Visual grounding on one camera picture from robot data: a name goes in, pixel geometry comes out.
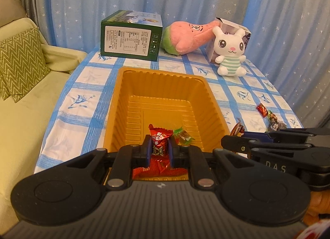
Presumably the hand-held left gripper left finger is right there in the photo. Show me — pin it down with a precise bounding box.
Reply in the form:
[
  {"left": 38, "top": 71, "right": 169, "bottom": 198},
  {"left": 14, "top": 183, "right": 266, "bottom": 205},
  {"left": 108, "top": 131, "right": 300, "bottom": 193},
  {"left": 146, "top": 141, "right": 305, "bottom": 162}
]
[{"left": 33, "top": 135, "right": 151, "bottom": 191}]

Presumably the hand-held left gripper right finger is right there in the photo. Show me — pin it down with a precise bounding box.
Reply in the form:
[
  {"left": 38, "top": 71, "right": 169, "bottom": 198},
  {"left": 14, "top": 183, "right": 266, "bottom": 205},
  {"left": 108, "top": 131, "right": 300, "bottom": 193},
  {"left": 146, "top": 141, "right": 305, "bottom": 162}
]
[{"left": 170, "top": 136, "right": 286, "bottom": 191}]

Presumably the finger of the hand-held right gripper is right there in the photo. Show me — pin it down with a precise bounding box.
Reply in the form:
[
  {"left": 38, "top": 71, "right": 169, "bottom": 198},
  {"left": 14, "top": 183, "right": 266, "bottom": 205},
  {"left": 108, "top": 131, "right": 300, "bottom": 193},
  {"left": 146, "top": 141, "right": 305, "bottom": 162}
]
[
  {"left": 244, "top": 127, "right": 330, "bottom": 143},
  {"left": 221, "top": 135, "right": 314, "bottom": 154}
]

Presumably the red candy packet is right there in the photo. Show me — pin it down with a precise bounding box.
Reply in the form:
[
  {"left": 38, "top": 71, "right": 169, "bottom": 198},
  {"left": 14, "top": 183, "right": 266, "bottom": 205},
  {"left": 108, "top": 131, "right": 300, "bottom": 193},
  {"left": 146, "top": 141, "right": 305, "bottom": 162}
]
[
  {"left": 148, "top": 124, "right": 174, "bottom": 167},
  {"left": 133, "top": 159, "right": 187, "bottom": 177}
]

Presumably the dark red twist candy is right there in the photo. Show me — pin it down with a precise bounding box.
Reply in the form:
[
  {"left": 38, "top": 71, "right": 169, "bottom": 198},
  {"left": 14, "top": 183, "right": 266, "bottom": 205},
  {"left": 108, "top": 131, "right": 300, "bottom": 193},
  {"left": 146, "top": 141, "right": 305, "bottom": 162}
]
[{"left": 230, "top": 122, "right": 245, "bottom": 137}]

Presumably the clear green twist candy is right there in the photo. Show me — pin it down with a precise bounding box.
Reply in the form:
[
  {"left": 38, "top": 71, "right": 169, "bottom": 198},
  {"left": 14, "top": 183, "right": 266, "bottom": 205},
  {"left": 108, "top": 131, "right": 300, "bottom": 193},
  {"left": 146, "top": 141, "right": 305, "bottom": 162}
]
[{"left": 173, "top": 127, "right": 195, "bottom": 143}]

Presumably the dark packet with green ends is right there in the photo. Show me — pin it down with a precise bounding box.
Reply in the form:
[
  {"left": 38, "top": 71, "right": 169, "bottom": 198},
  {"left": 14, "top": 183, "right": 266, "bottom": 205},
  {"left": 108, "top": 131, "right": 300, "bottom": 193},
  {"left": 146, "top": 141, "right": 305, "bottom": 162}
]
[{"left": 267, "top": 110, "right": 287, "bottom": 131}]

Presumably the small red twist candy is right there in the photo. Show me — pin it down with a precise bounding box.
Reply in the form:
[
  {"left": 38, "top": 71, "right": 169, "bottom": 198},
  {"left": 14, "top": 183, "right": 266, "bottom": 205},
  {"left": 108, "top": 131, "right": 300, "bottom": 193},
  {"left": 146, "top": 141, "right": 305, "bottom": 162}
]
[{"left": 256, "top": 103, "right": 270, "bottom": 118}]

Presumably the orange plastic tray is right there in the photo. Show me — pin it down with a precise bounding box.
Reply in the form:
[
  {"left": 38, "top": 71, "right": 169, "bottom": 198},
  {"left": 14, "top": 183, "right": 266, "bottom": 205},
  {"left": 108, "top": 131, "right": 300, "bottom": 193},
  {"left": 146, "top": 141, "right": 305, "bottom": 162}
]
[{"left": 103, "top": 67, "right": 231, "bottom": 181}]

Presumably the red patterned clothing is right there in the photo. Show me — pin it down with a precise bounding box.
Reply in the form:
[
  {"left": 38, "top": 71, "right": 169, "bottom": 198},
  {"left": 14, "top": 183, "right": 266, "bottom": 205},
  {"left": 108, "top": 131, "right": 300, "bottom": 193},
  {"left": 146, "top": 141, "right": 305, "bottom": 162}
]
[{"left": 296, "top": 219, "right": 330, "bottom": 239}]

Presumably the blue checked tablecloth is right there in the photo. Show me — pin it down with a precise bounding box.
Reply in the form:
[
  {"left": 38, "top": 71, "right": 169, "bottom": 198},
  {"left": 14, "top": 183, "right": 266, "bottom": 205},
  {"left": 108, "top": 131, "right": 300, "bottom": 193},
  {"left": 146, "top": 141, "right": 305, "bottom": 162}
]
[{"left": 35, "top": 49, "right": 305, "bottom": 177}]

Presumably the white rabbit plush toy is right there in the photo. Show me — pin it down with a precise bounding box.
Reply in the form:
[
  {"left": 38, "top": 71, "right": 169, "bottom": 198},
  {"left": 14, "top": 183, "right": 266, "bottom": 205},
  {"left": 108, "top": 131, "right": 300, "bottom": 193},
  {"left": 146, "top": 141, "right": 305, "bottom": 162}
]
[{"left": 212, "top": 26, "right": 248, "bottom": 76}]

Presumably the green cardboard box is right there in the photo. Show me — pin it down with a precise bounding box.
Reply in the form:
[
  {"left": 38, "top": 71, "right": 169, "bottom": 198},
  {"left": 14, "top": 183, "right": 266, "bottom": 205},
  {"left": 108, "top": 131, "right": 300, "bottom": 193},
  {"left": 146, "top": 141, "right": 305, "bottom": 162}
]
[{"left": 100, "top": 10, "right": 163, "bottom": 61}]

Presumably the white printed box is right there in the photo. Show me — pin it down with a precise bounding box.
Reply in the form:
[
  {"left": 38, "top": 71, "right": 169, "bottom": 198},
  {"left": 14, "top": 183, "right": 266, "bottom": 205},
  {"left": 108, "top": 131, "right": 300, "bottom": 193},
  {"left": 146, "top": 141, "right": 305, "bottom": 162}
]
[{"left": 207, "top": 18, "right": 252, "bottom": 64}]

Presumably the pink plush toy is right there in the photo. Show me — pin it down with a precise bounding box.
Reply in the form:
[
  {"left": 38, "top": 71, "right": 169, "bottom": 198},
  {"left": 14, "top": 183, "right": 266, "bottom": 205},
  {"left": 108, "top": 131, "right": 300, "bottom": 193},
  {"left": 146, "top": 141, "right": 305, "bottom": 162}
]
[{"left": 161, "top": 20, "right": 222, "bottom": 55}]

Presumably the pale green sofa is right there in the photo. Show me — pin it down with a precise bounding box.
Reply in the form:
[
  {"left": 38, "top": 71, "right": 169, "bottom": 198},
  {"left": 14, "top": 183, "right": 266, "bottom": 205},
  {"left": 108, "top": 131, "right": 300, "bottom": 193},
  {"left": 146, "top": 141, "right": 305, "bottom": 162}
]
[{"left": 0, "top": 17, "right": 88, "bottom": 229}]

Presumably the green zigzag cushion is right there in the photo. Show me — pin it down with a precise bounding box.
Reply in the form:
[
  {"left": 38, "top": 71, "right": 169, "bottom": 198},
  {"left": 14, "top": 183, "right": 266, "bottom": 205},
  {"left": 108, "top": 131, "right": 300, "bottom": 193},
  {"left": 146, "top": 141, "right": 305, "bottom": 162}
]
[
  {"left": 0, "top": 74, "right": 12, "bottom": 100},
  {"left": 0, "top": 28, "right": 51, "bottom": 103}
]

